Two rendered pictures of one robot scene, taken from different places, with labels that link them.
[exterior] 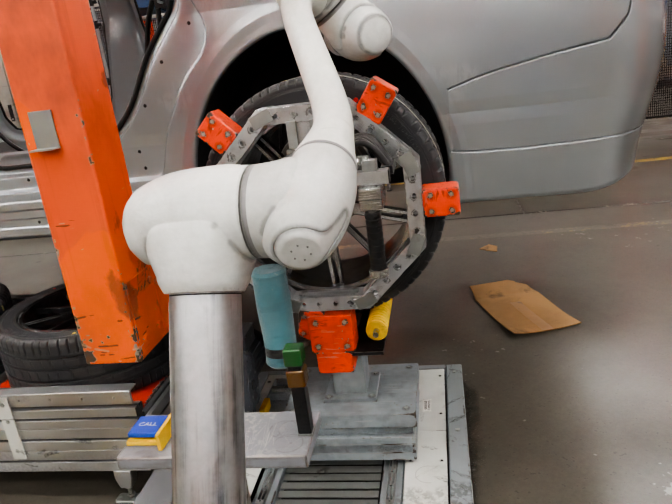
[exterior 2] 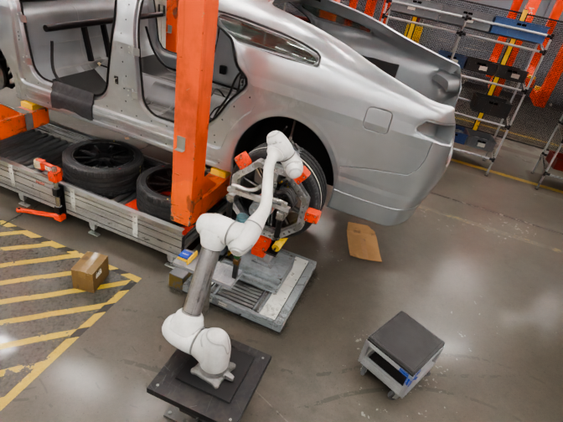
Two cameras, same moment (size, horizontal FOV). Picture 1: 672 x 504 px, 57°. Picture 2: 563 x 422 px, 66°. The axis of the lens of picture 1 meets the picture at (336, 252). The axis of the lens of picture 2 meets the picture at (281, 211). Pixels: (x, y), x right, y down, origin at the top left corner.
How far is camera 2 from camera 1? 147 cm
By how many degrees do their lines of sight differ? 15
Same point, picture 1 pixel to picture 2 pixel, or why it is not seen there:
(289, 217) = (235, 244)
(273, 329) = not seen: hidden behind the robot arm
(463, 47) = (351, 154)
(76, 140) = (191, 151)
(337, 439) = (250, 276)
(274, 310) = not seen: hidden behind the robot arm
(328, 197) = (247, 242)
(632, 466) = (352, 327)
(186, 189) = (214, 224)
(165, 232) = (205, 233)
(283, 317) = not seen: hidden behind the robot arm
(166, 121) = (229, 129)
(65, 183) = (183, 162)
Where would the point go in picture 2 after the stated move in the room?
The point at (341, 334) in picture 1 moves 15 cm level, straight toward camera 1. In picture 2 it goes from (262, 244) to (257, 257)
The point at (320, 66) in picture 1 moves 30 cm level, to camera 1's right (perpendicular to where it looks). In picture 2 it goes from (267, 190) to (322, 203)
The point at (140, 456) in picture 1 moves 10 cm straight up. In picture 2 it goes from (180, 264) to (181, 252)
